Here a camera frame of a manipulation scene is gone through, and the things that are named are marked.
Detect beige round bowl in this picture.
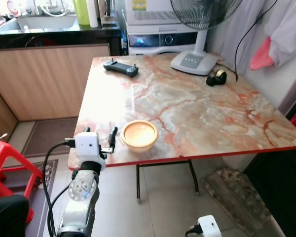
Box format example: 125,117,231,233
120,120,159,152

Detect black metal table legs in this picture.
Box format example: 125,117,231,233
135,158,201,204

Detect dark patterned floor rug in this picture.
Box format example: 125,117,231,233
0,158,60,237

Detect wooden kitchen cabinet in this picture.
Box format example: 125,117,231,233
0,44,111,141

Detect black handheld remote controller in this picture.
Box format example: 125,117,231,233
103,59,139,78

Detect red plastic stool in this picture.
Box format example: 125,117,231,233
0,142,43,223

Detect black kitchen countertop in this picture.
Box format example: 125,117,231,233
0,20,122,50

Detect white desk fan black grille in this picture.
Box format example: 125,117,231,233
170,0,243,76

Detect person's leg in black trousers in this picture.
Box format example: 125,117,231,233
0,195,30,237

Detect steel kitchen sink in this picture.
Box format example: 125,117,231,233
0,15,79,34

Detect white bottle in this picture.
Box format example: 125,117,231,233
86,0,99,28

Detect green bottle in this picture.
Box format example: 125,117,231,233
73,0,91,26

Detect white washing machine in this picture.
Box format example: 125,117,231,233
124,0,208,55

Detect dark utensil holder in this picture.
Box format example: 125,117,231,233
99,0,117,28

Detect black cabinet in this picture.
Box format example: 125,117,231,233
244,147,296,237

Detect black tape dispenser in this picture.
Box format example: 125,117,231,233
206,70,228,87

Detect white hanging garment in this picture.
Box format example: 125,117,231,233
222,0,296,75

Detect speckled brown floor mat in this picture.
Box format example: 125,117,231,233
202,168,273,236

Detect pink hanging cloth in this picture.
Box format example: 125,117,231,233
250,36,275,71

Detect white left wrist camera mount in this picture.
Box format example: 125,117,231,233
75,132,107,160

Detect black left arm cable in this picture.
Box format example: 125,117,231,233
41,139,77,237

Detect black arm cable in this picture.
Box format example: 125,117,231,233
185,224,203,236
41,139,77,237

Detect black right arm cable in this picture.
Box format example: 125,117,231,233
185,224,203,236

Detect thin black fan cable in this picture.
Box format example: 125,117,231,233
233,0,279,83

